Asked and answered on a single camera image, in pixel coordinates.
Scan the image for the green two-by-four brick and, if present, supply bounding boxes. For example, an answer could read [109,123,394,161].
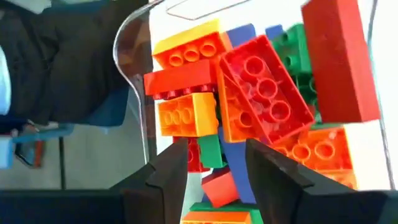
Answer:
[197,134,228,169]
[294,73,323,124]
[189,201,264,224]

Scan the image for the clear plastic bin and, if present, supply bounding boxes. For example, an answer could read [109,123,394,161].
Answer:
[112,0,397,190]

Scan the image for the red two-by-four brick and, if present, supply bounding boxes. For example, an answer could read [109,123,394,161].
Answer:
[219,34,315,146]

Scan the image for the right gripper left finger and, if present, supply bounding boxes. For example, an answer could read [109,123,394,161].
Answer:
[0,138,189,224]

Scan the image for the blue two-by-four brick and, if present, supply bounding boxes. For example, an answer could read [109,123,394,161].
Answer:
[218,127,257,205]

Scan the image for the blue chair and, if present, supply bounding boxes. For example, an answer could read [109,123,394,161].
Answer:
[0,83,130,190]

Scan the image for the dark brown garment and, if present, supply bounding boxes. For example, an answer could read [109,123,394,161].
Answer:
[0,0,150,125]

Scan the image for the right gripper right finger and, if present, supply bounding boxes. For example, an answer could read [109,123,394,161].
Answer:
[245,138,398,224]

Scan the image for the long red block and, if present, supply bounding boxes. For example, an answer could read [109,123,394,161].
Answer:
[300,0,382,124]

